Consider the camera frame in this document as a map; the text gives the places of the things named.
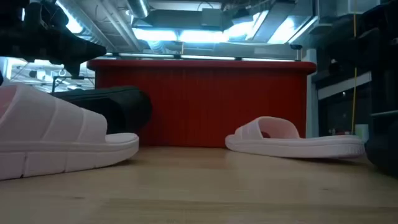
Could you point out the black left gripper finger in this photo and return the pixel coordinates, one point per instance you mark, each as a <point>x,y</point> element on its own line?
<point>74,68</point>
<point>81,51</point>

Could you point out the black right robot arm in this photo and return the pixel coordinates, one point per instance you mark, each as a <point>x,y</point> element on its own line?
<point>388,46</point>

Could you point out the red ribbed plastic bin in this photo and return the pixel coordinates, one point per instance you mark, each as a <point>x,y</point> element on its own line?
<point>202,102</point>

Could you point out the white building column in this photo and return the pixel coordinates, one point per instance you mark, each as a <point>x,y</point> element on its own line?
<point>311,102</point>

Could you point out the pale green cup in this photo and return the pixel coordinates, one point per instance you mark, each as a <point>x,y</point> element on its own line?
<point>362,133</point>

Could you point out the grey ceiling unit box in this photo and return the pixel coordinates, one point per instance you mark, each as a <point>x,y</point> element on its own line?
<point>213,18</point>

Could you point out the black metal stand frame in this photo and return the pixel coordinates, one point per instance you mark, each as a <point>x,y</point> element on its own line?
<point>71,77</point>

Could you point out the black security camera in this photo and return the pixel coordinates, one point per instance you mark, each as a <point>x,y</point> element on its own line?
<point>296,46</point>

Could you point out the silver spiral ceiling duct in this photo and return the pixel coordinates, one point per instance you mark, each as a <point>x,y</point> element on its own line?
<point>138,7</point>

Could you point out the horizontal metal rail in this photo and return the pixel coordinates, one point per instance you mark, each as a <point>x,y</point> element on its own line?
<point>205,57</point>

